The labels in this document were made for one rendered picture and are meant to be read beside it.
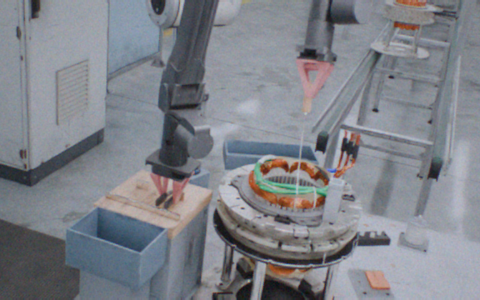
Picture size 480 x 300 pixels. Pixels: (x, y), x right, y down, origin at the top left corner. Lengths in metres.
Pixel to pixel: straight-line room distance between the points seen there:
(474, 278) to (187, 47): 1.11
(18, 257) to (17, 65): 1.01
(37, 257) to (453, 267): 1.90
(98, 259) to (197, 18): 0.50
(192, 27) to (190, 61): 0.07
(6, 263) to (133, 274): 1.84
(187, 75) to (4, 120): 2.50
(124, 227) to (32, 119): 2.24
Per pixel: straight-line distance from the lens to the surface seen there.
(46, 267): 2.95
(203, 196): 1.37
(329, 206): 1.27
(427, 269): 1.83
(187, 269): 1.43
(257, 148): 1.70
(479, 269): 1.92
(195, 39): 1.11
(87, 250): 1.23
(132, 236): 1.29
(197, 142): 1.14
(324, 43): 1.27
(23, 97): 3.43
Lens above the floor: 1.72
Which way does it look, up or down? 24 degrees down
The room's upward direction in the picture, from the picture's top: 7 degrees clockwise
